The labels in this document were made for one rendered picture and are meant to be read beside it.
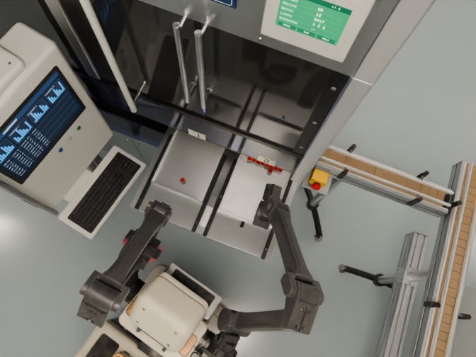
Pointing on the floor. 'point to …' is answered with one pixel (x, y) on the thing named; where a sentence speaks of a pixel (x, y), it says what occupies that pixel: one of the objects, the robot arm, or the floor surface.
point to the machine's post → (364, 78)
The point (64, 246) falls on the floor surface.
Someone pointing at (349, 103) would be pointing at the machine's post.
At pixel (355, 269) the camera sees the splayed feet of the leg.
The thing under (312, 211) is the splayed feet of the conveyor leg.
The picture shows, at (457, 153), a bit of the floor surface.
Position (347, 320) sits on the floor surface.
